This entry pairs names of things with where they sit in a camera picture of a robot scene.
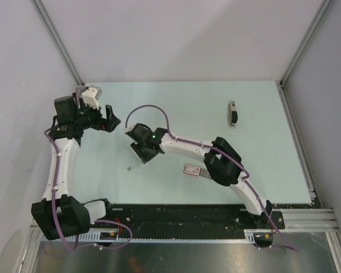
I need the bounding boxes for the left aluminium corner post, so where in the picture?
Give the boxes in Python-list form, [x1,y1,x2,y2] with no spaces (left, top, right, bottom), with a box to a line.
[30,0,83,85]

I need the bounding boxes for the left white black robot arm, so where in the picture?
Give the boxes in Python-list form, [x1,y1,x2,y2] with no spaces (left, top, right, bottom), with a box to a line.
[31,92,120,241]

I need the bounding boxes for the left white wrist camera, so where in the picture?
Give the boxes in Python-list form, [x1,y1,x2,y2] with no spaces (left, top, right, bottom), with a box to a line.
[80,85,102,110]

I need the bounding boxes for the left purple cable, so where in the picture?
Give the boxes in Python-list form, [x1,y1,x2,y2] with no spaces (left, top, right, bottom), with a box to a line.
[42,85,133,254]

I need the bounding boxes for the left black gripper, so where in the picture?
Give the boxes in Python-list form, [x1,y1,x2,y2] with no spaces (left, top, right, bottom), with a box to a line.
[74,98,120,133]

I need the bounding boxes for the aluminium corner post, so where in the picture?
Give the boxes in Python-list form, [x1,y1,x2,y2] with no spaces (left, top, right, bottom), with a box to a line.
[279,0,335,86]
[30,0,83,85]

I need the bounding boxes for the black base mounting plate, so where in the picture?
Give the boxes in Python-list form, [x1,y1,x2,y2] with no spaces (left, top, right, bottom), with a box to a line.
[102,204,285,230]

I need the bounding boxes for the right aluminium corner post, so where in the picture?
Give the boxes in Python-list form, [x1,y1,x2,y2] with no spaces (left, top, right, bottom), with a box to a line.
[279,0,335,86]

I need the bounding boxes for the aluminium front frame rail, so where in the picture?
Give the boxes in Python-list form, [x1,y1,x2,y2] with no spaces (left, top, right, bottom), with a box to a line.
[30,207,338,231]

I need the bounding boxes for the grey slotted cable duct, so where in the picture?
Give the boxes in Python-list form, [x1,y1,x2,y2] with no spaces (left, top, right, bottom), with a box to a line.
[40,229,256,244]

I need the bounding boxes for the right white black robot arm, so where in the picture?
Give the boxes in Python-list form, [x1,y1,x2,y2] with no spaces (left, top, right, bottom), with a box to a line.
[125,123,273,228]

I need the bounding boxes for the purple cable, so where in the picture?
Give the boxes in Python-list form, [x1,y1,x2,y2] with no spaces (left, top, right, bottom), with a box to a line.
[125,104,299,253]
[42,85,133,254]

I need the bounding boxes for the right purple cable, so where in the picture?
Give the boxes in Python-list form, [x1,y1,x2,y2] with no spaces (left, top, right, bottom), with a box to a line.
[125,104,299,253]

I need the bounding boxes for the right aluminium side rail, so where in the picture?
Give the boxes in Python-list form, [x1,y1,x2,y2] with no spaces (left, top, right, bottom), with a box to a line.
[276,81,324,207]

